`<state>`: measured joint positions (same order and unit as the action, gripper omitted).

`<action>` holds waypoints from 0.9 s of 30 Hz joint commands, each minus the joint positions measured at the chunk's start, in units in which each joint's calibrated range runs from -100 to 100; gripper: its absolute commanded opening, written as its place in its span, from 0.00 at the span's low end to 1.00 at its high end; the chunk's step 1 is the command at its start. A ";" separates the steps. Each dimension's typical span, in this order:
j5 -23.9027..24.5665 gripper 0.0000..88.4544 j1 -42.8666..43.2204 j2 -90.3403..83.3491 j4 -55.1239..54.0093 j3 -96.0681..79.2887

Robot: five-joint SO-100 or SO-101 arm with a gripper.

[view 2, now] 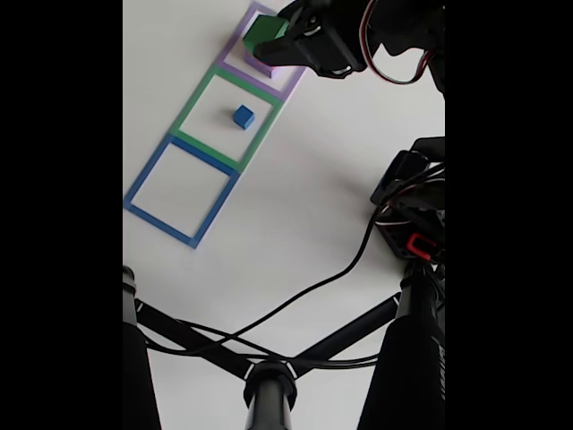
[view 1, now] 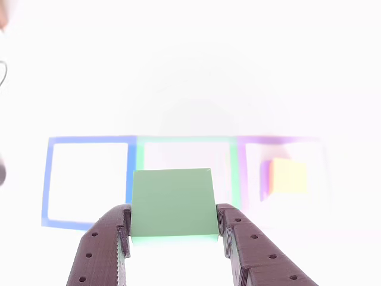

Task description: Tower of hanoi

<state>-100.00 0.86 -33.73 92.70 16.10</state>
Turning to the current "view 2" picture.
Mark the green cube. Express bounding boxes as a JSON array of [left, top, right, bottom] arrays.
[[243, 15, 291, 59]]

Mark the small blue cube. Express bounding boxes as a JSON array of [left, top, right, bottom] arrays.
[[232, 104, 256, 131]]

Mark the purple flat block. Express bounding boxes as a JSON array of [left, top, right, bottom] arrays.
[[244, 52, 290, 80]]

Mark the red table clamp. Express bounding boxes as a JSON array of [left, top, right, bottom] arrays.
[[406, 233, 439, 261]]

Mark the red white black servo wire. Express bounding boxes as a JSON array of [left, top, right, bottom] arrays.
[[360, 0, 438, 85]]

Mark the purple square frame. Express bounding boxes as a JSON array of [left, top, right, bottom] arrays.
[[216, 1, 310, 102]]

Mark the green square frame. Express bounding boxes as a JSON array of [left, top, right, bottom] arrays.
[[172, 64, 284, 174]]

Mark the blue square frame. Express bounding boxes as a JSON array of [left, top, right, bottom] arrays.
[[124, 133, 241, 250]]

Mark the long black camera cable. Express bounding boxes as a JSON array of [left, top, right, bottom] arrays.
[[142, 163, 446, 357]]

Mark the thin black cable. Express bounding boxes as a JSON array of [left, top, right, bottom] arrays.
[[169, 315, 384, 368]]

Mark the black camera tripod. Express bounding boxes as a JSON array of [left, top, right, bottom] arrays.
[[123, 263, 446, 430]]

